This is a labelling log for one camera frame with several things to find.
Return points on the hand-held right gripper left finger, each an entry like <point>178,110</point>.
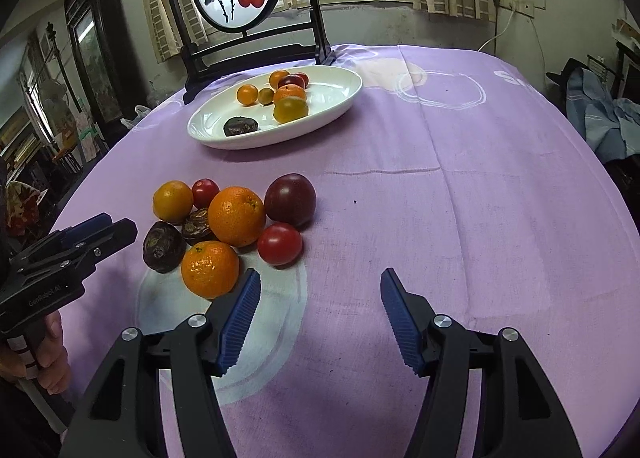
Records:
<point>240,323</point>

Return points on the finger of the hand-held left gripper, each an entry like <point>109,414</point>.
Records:
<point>87,229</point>
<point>117,235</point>

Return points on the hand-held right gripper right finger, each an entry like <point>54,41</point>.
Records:
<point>400,323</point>

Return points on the bumpy mandarin orange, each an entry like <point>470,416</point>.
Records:
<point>236,216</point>
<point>290,93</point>
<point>210,269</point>

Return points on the dark brown date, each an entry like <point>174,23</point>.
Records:
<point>240,126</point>

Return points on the small smooth orange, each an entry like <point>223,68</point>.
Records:
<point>247,94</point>

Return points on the small yellow-green kumquat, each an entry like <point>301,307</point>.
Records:
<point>265,96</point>

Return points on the greenish smooth orange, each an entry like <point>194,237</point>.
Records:
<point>290,109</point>

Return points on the smooth yellow-orange orange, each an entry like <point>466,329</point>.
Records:
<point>278,78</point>
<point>172,201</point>

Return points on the dark purple plum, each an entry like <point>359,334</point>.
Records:
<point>292,82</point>
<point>290,200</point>

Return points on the white oval plate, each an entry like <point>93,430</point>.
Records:
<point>325,100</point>

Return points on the red cherry tomato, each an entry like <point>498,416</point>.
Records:
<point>303,79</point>
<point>205,193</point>

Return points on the person's left hand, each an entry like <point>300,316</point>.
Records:
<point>55,358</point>

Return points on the large wrinkled passion fruit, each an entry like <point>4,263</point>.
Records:
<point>164,246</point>

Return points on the floral cloth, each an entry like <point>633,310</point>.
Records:
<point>22,205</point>

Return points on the small wrinkled passion fruit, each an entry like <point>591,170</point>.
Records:
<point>196,228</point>

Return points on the large red tomato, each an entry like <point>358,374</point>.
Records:
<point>280,244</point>

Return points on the purple tablecloth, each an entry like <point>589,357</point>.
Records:
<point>450,238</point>

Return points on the white plastic bag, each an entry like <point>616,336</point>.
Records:
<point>136,115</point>

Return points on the dark wooden framed picture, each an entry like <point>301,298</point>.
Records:
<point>114,63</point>

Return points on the blue cloth pile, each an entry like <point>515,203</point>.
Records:
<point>605,108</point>

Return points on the wall socket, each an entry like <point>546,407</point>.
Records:
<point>515,3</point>

